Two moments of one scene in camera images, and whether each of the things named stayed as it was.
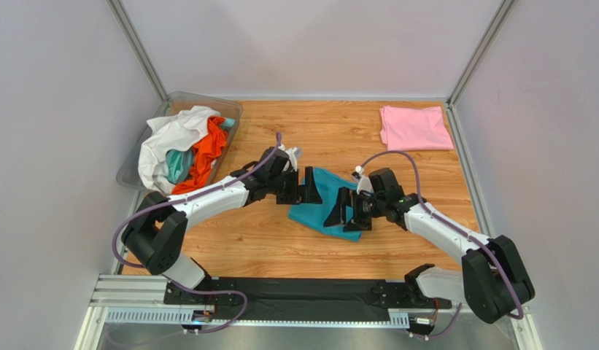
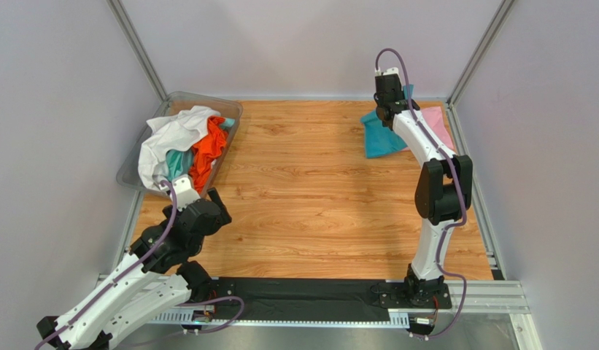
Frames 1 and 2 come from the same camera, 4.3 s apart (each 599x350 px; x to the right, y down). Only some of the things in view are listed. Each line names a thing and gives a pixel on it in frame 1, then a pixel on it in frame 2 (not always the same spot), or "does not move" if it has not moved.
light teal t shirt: x=179 y=163 does not move
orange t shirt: x=203 y=154 does not move
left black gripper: x=304 y=193 -> x=225 y=216
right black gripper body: x=357 y=210 -> x=385 y=111
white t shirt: x=170 y=133 does not move
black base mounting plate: x=300 y=299 does not move
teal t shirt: x=314 y=216 -> x=379 y=140
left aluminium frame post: x=136 y=44 does not move
